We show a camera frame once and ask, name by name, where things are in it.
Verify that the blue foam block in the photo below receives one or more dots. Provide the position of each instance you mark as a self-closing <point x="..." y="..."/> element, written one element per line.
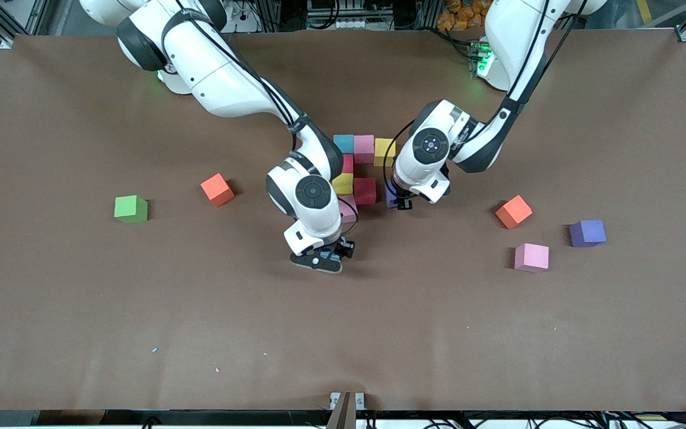
<point x="343" y="143"/>
<point x="332" y="255"/>

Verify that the purple foam block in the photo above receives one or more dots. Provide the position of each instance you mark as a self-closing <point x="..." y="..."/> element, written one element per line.
<point x="587" y="233"/>
<point x="391" y="196"/>

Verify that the pink foam block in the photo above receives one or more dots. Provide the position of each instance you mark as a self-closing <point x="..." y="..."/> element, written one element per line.
<point x="349" y="210"/>
<point x="532" y="258"/>
<point x="364" y="149"/>

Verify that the red foam block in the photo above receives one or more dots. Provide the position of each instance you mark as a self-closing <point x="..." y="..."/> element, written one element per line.
<point x="348" y="164"/>
<point x="365" y="190"/>

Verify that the yellow foam block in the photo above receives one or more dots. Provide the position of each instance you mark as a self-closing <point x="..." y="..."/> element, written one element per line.
<point x="383" y="152"/>
<point x="344" y="183"/>

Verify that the orange foam block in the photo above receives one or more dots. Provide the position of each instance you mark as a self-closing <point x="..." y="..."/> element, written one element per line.
<point x="514" y="212"/>
<point x="218" y="190"/>

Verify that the green-lit arm base board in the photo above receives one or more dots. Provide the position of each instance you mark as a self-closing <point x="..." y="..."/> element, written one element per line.
<point x="477" y="56"/>

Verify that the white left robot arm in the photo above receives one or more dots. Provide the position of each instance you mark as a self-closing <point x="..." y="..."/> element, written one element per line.
<point x="515" y="30"/>

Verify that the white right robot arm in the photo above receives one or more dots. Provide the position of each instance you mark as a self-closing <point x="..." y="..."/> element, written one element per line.
<point x="230" y="77"/>

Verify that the pile of orange snack bags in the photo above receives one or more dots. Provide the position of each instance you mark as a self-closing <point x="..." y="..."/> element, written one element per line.
<point x="462" y="15"/>

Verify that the black white electronics unit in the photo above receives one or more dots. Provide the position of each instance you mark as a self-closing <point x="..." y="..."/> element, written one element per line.
<point x="337" y="15"/>

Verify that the green foam block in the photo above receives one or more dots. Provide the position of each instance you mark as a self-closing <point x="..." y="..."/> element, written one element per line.
<point x="131" y="210"/>

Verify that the metal table edge bracket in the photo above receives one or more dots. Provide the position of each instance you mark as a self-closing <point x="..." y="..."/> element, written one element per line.
<point x="346" y="411"/>

